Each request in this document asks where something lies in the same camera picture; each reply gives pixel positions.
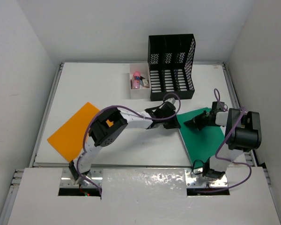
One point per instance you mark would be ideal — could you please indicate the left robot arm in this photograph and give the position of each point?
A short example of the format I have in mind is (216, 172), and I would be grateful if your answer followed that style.
(110, 122)

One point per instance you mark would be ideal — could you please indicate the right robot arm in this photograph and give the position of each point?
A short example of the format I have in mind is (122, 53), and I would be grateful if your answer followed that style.
(243, 132)

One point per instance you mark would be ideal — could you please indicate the white storage box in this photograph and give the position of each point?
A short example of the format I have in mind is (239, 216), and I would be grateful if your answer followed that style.
(142, 92)

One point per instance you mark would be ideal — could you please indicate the brown white stamp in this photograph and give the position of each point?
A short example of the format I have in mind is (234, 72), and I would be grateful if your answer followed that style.
(145, 83)

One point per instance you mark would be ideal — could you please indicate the black mesh file organizer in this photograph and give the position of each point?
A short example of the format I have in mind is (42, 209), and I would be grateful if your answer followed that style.
(170, 63)

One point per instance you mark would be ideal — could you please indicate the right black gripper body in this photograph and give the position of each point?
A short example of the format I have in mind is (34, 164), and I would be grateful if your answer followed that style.
(202, 121)

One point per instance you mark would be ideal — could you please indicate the green notebook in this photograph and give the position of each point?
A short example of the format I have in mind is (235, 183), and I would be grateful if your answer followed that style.
(200, 145)

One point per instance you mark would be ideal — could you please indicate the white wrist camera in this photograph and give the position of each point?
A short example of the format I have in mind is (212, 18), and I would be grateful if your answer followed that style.
(171, 100)
(221, 119)

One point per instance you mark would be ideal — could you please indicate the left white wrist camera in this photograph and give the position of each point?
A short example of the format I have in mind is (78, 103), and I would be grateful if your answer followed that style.
(171, 100)

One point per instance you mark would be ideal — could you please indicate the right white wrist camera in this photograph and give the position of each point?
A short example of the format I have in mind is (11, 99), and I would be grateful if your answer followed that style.
(221, 119)

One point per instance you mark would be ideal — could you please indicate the orange notebook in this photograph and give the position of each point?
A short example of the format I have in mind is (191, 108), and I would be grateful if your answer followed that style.
(67, 140)

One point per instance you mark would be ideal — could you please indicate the pink glue bottle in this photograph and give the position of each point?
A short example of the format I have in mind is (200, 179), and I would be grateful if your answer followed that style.
(136, 80)

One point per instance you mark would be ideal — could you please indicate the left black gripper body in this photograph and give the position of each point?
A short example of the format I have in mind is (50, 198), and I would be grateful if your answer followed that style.
(169, 123)

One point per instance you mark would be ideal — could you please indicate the white front cover panel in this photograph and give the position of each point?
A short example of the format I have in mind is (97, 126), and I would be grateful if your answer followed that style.
(143, 197)

